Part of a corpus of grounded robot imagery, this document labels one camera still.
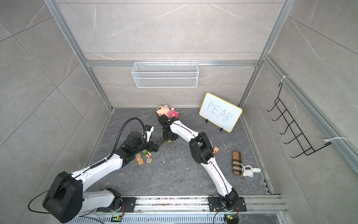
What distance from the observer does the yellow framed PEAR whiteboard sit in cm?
98

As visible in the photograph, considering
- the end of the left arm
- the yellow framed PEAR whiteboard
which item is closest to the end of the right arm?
the end of the left arm

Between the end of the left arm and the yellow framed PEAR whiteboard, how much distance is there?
1.64 feet

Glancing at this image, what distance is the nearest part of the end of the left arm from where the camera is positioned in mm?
627

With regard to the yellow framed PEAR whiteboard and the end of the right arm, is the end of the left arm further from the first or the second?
the yellow framed PEAR whiteboard
